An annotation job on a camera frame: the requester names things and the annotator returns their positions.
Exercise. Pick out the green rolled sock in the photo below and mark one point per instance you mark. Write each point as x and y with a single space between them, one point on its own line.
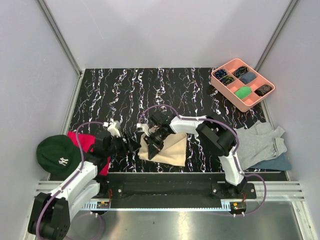
243 92

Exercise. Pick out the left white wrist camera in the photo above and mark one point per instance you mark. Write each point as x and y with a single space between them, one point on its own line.
113 128

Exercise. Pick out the pink divided tray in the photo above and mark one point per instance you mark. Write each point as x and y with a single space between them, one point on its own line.
229 91

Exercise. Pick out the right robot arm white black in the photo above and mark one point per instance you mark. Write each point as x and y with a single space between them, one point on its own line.
218 136

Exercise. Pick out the dark green baseball cap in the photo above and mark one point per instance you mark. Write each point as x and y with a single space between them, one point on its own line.
58 155

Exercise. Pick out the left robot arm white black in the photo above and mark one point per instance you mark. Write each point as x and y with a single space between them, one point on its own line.
52 212

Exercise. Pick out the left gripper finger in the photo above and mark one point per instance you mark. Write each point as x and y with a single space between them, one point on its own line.
132 147
129 141

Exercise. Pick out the grey t-shirt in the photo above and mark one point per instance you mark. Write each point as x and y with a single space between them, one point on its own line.
259 143

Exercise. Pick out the yellow patterned rolled sock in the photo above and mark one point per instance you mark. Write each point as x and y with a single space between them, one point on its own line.
226 80

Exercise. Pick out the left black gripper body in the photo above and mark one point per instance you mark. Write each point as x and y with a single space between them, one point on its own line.
117 146

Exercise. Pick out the aluminium frame rail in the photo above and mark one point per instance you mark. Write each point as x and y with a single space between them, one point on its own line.
58 35

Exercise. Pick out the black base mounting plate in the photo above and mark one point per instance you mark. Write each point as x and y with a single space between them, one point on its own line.
123 185

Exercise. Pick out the blue patterned rolled sock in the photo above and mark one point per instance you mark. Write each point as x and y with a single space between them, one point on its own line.
220 74

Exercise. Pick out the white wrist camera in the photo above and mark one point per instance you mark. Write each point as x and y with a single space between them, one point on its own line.
113 128
143 128

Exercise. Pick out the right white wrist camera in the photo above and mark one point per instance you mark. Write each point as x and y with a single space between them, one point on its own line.
143 128

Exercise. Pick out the grey-blue rolled sock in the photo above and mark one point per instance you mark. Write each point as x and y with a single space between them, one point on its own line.
247 77

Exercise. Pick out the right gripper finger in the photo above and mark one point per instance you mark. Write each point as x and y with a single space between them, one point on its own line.
152 152
148 141

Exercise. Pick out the red folded cloth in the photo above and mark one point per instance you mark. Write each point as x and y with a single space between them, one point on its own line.
86 140

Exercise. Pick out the blue folded cloth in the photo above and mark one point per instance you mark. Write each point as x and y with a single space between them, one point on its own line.
279 163

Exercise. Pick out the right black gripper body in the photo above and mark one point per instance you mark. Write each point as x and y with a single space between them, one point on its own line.
158 138

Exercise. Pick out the dark brown rolled sock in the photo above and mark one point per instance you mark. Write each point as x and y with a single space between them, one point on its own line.
263 90

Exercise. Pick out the beige cloth napkin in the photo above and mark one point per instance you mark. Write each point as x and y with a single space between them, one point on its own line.
173 152

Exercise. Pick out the dark multicolour rolled sock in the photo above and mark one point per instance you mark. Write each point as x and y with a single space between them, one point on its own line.
241 71

